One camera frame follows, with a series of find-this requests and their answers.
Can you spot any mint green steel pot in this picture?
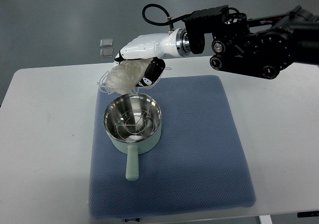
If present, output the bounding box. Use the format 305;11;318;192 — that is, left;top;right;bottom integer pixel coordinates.
103;93;162;181

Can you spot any lower metal floor plate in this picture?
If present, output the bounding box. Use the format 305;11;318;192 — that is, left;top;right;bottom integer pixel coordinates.
100;48;113;58

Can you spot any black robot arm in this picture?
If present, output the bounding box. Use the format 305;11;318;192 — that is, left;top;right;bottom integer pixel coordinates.
183;5;319;79

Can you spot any metal floor plate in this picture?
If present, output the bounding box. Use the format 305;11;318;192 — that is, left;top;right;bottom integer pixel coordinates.
100;38;113;47
100;48;113;58

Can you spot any upper metal floor plate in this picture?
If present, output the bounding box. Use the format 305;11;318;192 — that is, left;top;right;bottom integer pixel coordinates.
100;38;113;47

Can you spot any blue quilted mat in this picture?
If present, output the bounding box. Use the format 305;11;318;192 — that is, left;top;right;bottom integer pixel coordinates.
88;75;256;220

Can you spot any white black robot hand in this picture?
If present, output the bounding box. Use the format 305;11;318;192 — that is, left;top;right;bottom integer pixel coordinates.
114;27;190;90

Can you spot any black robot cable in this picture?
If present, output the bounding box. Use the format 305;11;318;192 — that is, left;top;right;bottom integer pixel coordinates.
142;3;194;34

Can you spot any wire steaming rack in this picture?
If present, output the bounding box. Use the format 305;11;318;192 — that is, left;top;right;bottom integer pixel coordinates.
115;109;155;142

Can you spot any white vermicelli nest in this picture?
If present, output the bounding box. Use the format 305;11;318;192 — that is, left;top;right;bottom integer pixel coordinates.
96;59;172;95

